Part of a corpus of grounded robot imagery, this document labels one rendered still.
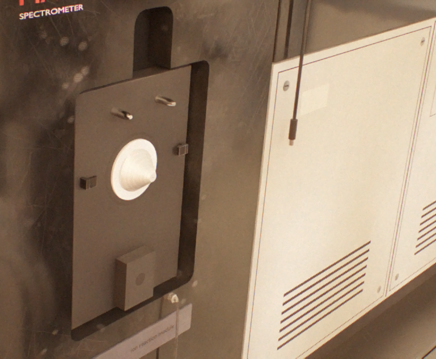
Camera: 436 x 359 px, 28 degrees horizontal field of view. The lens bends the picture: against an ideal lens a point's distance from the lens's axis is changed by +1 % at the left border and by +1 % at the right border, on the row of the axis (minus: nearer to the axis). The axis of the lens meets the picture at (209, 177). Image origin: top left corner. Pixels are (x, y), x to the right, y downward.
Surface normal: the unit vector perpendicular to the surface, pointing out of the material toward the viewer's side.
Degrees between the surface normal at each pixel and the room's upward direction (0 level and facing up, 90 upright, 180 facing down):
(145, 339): 90
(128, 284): 90
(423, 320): 0
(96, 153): 90
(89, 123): 90
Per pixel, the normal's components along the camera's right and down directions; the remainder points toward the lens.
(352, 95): 0.77, 0.30
